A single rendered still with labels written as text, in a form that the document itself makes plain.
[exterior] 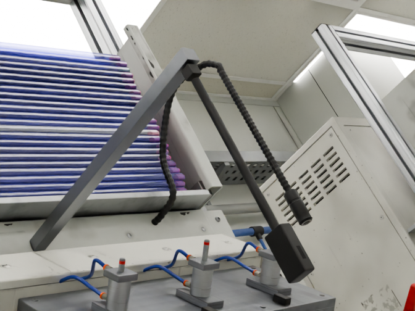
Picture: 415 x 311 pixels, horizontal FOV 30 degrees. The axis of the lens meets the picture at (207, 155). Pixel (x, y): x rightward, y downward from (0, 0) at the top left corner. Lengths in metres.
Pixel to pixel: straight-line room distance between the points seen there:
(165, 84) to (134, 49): 0.51
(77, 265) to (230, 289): 0.18
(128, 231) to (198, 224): 0.13
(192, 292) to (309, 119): 3.58
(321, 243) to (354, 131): 0.29
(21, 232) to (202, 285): 0.24
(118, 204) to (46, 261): 0.19
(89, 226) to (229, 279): 0.19
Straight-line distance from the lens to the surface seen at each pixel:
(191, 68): 0.71
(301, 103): 4.41
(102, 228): 0.99
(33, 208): 0.93
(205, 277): 0.82
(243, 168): 0.66
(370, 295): 1.87
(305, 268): 0.62
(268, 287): 0.90
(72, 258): 0.87
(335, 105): 4.27
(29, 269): 0.82
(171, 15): 3.48
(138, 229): 1.02
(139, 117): 0.76
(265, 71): 4.22
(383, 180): 1.87
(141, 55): 1.22
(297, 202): 0.94
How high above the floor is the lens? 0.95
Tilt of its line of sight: 26 degrees up
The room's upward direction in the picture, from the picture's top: 28 degrees counter-clockwise
